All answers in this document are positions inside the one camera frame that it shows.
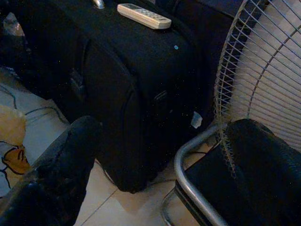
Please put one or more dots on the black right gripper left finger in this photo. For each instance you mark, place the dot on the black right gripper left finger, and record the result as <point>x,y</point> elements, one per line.
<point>58,179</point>

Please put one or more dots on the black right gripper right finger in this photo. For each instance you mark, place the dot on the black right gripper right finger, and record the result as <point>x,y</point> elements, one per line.
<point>270,179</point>

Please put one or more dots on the yellow cartoon egg print blanket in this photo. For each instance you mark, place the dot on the yellow cartoon egg print blanket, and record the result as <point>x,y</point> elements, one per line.
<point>14,162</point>

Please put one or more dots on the white metal floor fan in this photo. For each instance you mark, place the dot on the white metal floor fan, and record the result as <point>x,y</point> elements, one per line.
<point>270,77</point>

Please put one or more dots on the black fabric suitcase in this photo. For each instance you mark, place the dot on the black fabric suitcase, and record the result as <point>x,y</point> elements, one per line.
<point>152,70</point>

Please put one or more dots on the clear crumpled plastic bag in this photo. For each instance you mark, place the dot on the clear crumpled plastic bag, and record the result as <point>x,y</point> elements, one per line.
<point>13,24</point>

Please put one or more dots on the white remote control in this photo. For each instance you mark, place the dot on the white remote control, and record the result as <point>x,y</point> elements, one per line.
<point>143,15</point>

